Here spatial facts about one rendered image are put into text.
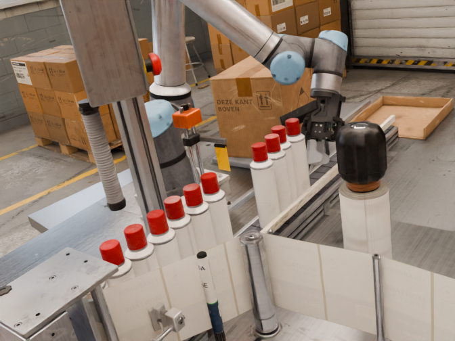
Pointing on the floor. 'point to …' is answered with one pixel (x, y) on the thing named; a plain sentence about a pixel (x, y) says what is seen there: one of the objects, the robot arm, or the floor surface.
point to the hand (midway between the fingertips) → (305, 170)
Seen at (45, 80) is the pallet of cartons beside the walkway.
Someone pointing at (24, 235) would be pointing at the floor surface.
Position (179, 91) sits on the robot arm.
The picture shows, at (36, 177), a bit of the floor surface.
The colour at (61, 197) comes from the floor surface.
